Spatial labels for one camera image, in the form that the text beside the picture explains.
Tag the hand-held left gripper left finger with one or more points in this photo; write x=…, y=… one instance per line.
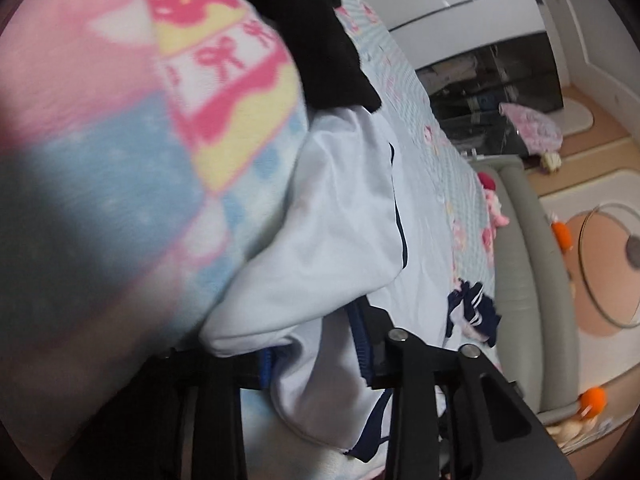
x=266, y=367

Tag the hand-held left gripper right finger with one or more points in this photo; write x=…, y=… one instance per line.
x=360, y=345

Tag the white T-shirt with navy trim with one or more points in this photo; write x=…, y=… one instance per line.
x=340, y=210

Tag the pile of black clothes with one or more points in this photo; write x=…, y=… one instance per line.
x=320, y=35

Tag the folded navy striped garment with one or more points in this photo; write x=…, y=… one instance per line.
x=492, y=322

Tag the pink plush toy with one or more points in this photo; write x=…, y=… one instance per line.
x=492, y=205

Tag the cream plush toy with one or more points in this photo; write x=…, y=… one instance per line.
x=570, y=430

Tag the round glass lid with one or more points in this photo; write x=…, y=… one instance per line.
x=600, y=240

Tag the blue checkered cartoon blanket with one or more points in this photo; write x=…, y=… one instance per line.
x=100, y=160

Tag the pink printed cloth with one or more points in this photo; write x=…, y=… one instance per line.
x=535, y=127

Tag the dark glass cabinet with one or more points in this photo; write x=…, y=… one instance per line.
x=490, y=85

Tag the white wardrobe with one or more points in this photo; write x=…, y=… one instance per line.
x=475, y=15

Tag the grey padded bed frame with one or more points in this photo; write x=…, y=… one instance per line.
x=525, y=285

